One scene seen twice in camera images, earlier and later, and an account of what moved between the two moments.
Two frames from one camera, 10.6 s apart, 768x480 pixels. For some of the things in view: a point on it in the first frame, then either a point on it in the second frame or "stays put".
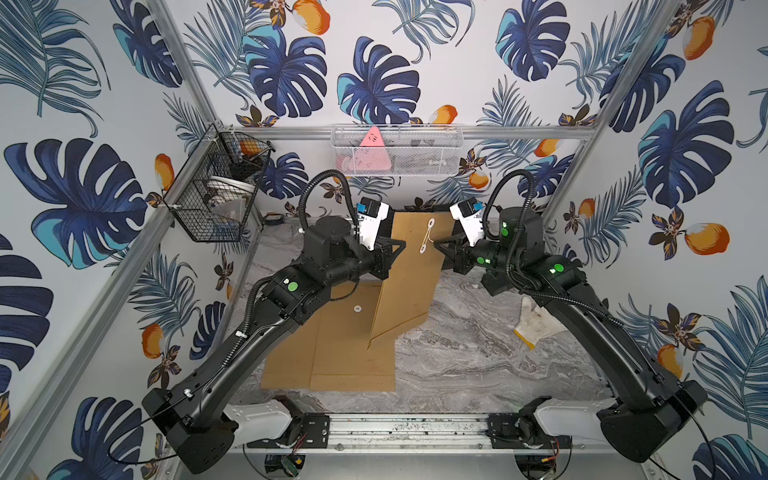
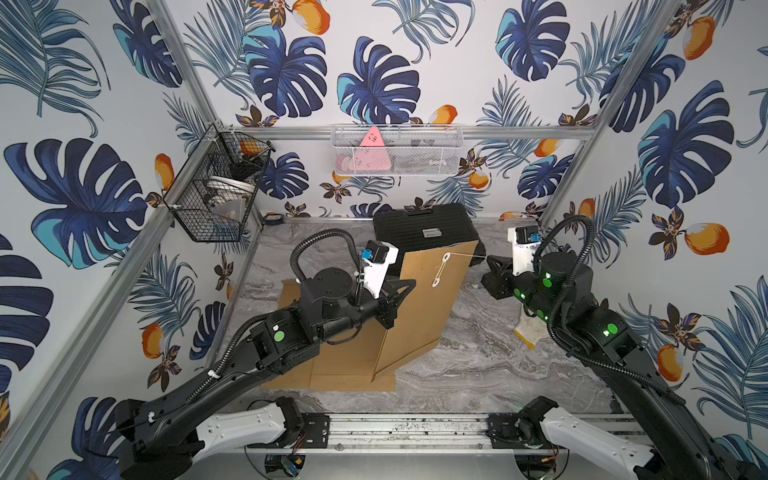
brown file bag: x=346 y=359 stays put
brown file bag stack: x=411 y=288 -> x=422 y=313
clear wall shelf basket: x=397 y=150 stays put
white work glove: x=535 y=323 stays put
